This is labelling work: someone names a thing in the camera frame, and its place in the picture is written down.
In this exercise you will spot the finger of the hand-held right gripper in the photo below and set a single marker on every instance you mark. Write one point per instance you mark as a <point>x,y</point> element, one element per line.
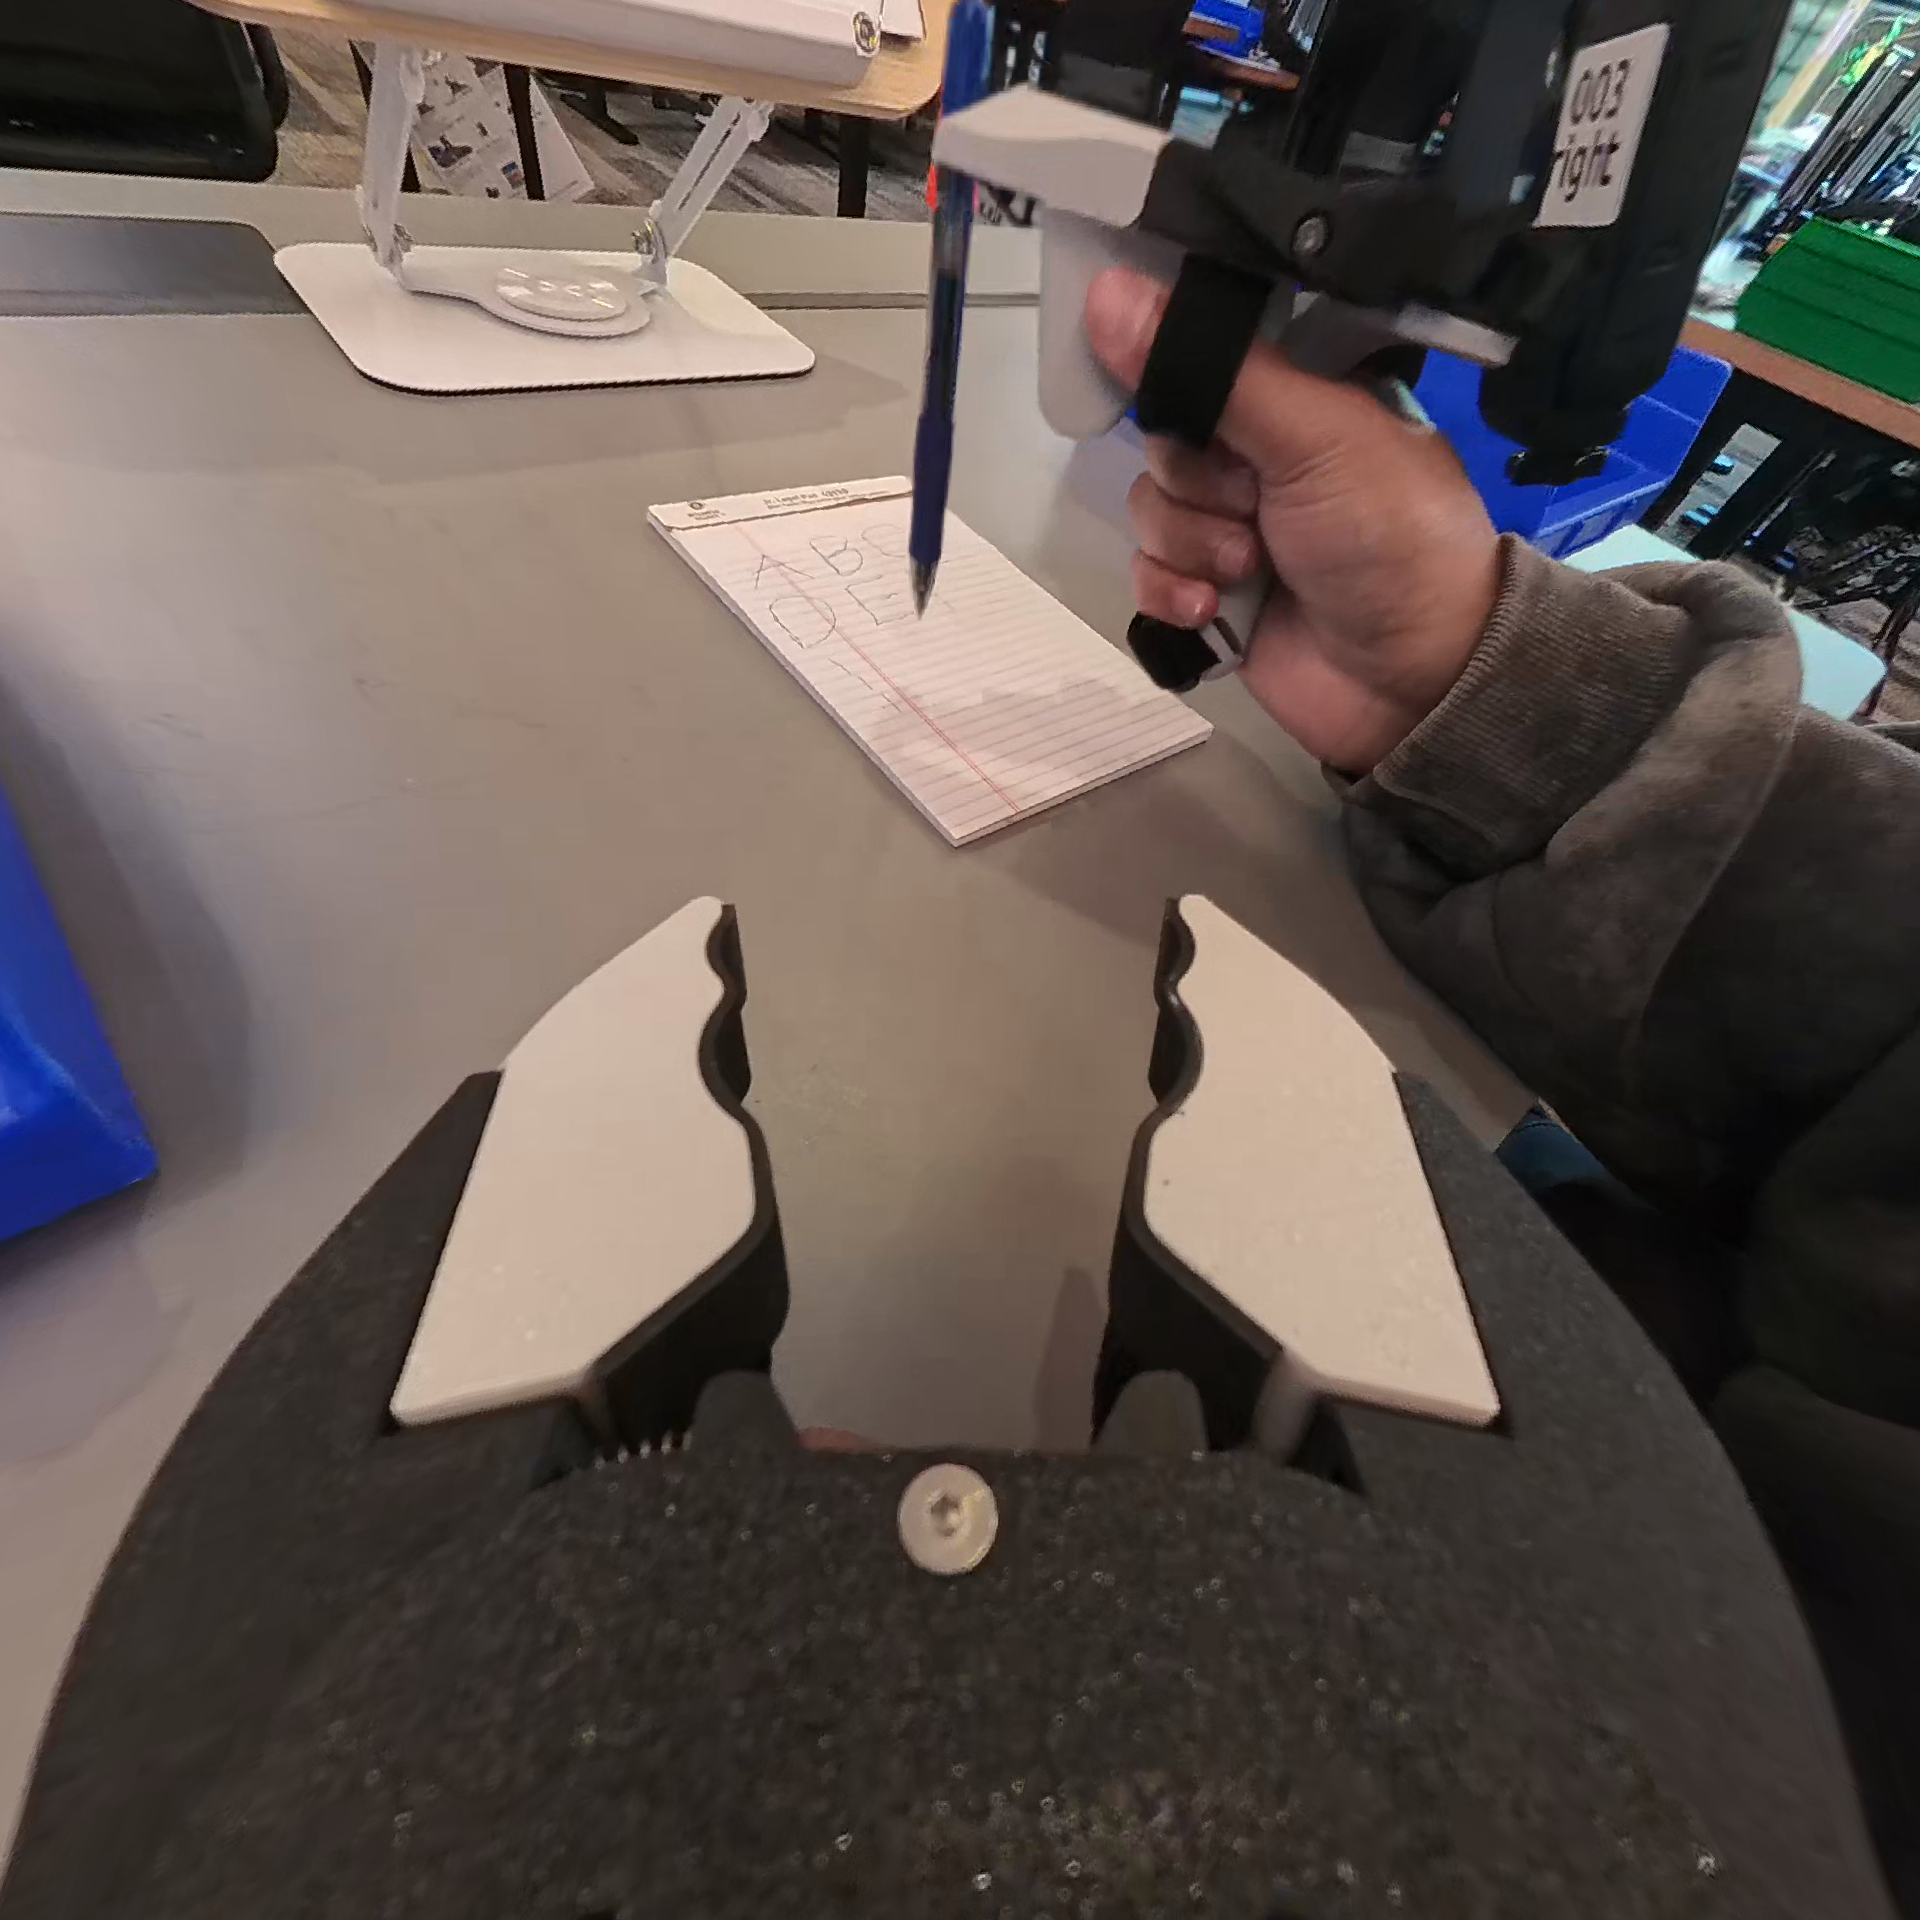
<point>1049,150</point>

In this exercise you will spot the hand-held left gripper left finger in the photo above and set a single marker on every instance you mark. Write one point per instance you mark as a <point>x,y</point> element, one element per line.
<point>599,1200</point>

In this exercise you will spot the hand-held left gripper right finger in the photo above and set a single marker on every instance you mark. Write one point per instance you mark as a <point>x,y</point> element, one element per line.
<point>1306,1200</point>

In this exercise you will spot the blue retractable pen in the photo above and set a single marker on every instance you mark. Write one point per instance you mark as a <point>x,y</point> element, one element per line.
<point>943,388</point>

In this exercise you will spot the blue plastic bin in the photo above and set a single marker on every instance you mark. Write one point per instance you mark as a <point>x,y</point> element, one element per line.
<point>61,1049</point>
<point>1590,481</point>

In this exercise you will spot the white lined notepad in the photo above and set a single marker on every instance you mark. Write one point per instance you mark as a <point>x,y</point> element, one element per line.
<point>1020,704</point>

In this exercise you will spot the person's right forearm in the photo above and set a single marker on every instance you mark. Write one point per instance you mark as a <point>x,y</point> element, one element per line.
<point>1650,868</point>

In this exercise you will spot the person's right hand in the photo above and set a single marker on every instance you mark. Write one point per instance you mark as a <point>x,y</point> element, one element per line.
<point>1349,555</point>

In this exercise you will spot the person's leg in jeans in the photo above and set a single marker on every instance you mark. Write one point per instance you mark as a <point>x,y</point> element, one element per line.
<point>1529,1148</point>

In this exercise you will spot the green plastic bin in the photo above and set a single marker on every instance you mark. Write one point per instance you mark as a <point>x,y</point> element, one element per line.
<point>1845,300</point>

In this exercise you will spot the white document stand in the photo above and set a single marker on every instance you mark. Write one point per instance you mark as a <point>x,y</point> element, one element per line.
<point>599,338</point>

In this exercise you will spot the black office chair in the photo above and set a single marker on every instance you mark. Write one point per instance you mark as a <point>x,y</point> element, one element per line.
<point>120,90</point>

